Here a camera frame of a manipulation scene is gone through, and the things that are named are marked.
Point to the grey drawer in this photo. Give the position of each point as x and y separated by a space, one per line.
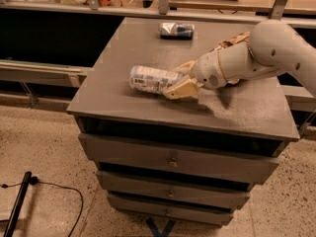
157 188
170 209
235 167

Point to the blue label plastic bottle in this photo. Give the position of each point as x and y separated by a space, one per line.
152 80

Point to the metal rail frame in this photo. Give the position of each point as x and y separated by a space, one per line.
298 13

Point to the black pole on floor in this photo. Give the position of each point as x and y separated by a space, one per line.
13 219

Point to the crushed redbull can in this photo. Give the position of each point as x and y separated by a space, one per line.
176 31

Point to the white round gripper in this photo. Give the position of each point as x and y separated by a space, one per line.
206 69

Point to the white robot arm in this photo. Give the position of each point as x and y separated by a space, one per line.
270 49

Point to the bottom grey drawer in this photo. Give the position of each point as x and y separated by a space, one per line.
170 209

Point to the brown yellow chip bag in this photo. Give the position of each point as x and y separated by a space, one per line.
229 42

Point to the top grey drawer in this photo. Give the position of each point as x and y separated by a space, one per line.
235 167

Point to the middle grey drawer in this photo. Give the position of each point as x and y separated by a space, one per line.
157 188

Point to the grey drawer cabinet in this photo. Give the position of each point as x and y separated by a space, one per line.
251 118

